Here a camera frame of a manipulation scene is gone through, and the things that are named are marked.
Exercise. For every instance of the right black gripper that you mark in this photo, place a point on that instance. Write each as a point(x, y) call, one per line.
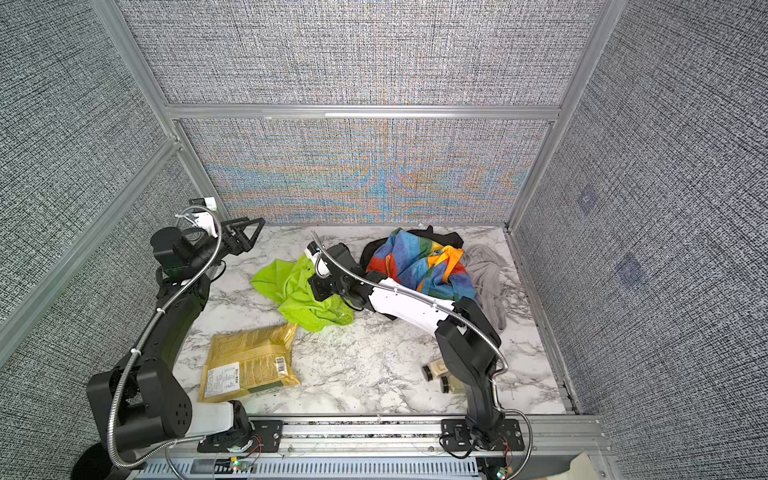
point(315, 284)

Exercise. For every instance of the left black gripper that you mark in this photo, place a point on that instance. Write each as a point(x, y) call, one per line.
point(231, 235)

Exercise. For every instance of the lime green cloth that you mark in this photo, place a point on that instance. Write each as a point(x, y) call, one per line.
point(287, 285)

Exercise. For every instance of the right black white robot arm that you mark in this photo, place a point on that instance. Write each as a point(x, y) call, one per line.
point(468, 344)

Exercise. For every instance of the rainbow multicolour cloth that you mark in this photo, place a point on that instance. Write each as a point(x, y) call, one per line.
point(441, 275)

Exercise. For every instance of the grey cloth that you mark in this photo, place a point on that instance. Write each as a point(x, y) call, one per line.
point(484, 265)

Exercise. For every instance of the yellow snack bag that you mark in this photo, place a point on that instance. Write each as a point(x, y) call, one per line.
point(242, 363)

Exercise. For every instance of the upper small spice jar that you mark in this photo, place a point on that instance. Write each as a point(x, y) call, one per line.
point(434, 369)

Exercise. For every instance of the small spice jar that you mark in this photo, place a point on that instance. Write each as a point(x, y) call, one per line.
point(434, 369)
point(449, 384)

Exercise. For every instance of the lower small spice jar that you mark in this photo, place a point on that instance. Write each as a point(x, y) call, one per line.
point(449, 384)

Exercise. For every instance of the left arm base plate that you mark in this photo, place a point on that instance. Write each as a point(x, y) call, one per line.
point(253, 436)

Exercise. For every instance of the white slotted cable duct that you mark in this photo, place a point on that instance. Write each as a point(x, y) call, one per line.
point(314, 468)

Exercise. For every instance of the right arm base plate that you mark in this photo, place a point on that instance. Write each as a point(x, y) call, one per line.
point(457, 436)

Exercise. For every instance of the aluminium front rail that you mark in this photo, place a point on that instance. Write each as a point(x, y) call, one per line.
point(393, 435)

